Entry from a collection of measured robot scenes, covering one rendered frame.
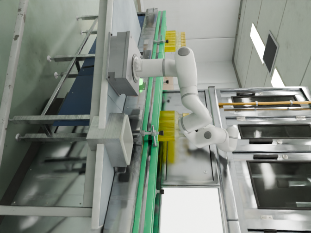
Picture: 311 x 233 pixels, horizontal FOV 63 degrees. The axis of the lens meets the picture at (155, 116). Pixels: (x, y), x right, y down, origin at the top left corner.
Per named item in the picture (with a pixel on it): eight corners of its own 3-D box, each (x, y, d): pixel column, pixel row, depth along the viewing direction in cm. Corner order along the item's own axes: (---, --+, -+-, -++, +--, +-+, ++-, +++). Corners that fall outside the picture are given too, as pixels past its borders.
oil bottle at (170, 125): (146, 135, 163) (179, 135, 161) (145, 129, 160) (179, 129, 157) (146, 128, 167) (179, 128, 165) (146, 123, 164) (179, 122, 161)
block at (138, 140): (130, 145, 146) (142, 145, 145) (128, 134, 140) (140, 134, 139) (131, 141, 149) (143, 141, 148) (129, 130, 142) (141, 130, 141)
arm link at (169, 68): (164, 81, 137) (194, 80, 134) (161, 65, 125) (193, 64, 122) (165, 67, 141) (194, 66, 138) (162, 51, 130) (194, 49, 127)
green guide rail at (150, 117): (142, 131, 144) (156, 131, 143) (141, 131, 143) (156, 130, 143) (158, 11, 270) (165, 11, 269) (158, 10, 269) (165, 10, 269)
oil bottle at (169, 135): (145, 141, 159) (179, 141, 157) (144, 135, 155) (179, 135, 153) (146, 135, 163) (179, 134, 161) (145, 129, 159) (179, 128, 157)
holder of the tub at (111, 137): (114, 173, 134) (128, 173, 133) (102, 138, 115) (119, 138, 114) (119, 147, 146) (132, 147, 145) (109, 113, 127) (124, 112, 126)
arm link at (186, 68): (180, 103, 127) (178, 85, 113) (175, 66, 138) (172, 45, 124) (199, 101, 126) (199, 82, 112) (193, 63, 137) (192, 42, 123)
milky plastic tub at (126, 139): (112, 167, 130) (129, 167, 129) (102, 138, 114) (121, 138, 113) (118, 141, 142) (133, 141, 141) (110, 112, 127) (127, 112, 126)
